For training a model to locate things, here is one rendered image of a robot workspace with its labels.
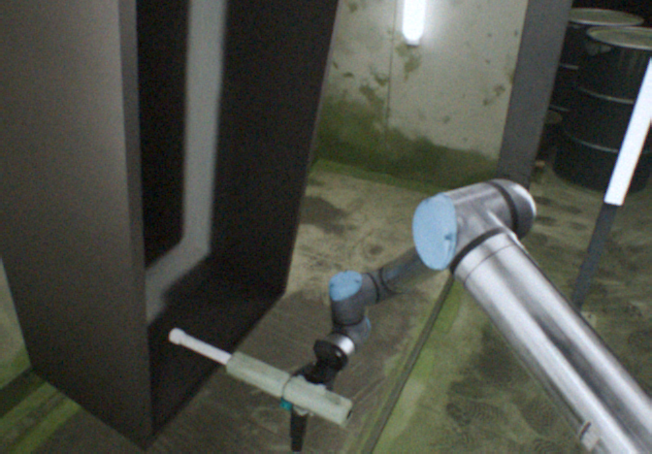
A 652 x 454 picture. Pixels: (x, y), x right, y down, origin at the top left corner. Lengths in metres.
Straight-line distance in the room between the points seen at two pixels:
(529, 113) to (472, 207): 1.94
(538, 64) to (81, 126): 2.26
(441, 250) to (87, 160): 0.53
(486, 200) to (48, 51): 0.66
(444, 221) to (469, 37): 1.98
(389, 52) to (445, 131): 0.53
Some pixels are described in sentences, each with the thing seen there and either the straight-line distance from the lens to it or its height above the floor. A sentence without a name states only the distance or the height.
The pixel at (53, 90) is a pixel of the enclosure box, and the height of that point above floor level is 1.26.
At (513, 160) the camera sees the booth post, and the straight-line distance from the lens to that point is 2.83.
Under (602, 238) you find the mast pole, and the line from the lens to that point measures 2.04.
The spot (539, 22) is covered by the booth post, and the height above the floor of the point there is 1.03.
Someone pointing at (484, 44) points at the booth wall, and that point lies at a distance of 2.68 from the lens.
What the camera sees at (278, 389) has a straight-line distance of 1.17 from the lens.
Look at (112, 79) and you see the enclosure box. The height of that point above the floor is 1.29.
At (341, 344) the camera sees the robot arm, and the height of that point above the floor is 0.51.
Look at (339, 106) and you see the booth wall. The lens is 3.04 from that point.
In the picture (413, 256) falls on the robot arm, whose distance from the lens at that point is 1.19.
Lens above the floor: 1.46
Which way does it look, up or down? 31 degrees down
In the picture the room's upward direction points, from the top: straight up
